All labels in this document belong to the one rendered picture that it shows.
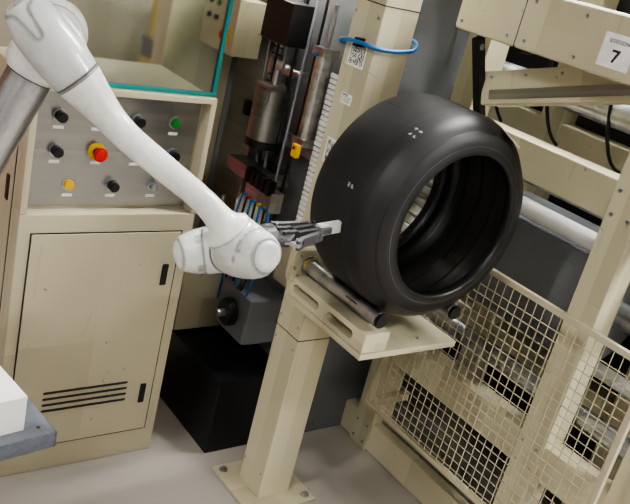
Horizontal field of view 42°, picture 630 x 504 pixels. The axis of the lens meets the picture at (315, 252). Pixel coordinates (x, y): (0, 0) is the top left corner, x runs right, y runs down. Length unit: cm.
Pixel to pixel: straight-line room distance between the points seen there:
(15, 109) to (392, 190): 87
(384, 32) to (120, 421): 154
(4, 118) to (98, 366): 107
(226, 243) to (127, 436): 140
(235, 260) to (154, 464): 141
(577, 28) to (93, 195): 141
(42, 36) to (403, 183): 87
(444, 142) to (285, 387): 103
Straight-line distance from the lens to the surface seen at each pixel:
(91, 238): 251
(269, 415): 277
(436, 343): 240
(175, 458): 303
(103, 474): 292
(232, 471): 300
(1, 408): 190
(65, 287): 255
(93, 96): 174
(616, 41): 214
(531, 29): 230
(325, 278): 233
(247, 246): 167
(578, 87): 235
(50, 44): 171
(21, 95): 191
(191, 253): 182
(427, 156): 202
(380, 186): 199
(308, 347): 263
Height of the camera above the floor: 180
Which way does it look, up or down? 21 degrees down
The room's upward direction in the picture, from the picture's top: 14 degrees clockwise
